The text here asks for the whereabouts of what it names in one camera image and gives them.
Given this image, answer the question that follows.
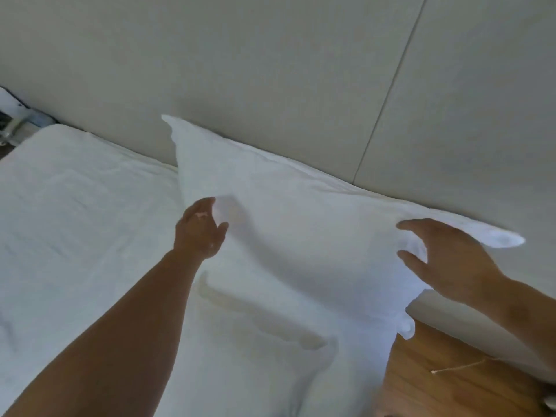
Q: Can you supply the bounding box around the large white pillow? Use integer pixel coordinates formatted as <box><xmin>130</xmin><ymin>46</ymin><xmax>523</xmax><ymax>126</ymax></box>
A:
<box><xmin>161</xmin><ymin>114</ymin><xmax>526</xmax><ymax>343</ymax></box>

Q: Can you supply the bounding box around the person's right hand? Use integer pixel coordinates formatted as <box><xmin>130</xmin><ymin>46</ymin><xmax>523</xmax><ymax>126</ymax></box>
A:
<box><xmin>396</xmin><ymin>219</ymin><xmax>510</xmax><ymax>306</ymax></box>

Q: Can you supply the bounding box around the wide beige headboard panel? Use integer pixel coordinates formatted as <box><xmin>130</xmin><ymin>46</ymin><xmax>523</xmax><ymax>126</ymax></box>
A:
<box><xmin>0</xmin><ymin>0</ymin><xmax>428</xmax><ymax>184</ymax></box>

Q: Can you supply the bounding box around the person's right forearm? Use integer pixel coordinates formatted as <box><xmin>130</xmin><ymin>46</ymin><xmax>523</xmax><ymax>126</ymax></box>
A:
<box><xmin>490</xmin><ymin>275</ymin><xmax>556</xmax><ymax>370</ymax></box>

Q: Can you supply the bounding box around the person's left hand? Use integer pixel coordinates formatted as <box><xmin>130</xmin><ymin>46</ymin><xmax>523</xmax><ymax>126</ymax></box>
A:
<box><xmin>173</xmin><ymin>197</ymin><xmax>229</xmax><ymax>260</ymax></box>

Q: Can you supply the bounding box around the stained white pillow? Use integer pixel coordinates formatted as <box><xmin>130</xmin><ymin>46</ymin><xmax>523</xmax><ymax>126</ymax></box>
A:
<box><xmin>156</xmin><ymin>260</ymin><xmax>398</xmax><ymax>417</ymax></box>

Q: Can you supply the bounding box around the thin beige string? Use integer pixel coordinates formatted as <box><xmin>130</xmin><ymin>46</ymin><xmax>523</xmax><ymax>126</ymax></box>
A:
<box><xmin>430</xmin><ymin>358</ymin><xmax>508</xmax><ymax>375</ymax></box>

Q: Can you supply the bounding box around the white sheeted mattress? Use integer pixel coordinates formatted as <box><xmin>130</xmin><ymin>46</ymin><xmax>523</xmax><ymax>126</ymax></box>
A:
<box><xmin>0</xmin><ymin>124</ymin><xmax>185</xmax><ymax>414</ymax></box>

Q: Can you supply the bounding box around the grey metal bedside fixture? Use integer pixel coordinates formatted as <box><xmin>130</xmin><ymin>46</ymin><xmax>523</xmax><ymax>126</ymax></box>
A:
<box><xmin>0</xmin><ymin>86</ymin><xmax>57</xmax><ymax>148</ymax></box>

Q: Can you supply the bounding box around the narrow beige headboard panel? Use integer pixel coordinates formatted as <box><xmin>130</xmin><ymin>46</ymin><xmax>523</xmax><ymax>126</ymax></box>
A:
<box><xmin>354</xmin><ymin>0</ymin><xmax>556</xmax><ymax>383</ymax></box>

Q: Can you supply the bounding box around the person's left forearm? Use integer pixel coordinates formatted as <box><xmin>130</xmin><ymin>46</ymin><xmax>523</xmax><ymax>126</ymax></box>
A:
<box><xmin>0</xmin><ymin>250</ymin><xmax>205</xmax><ymax>417</ymax></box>

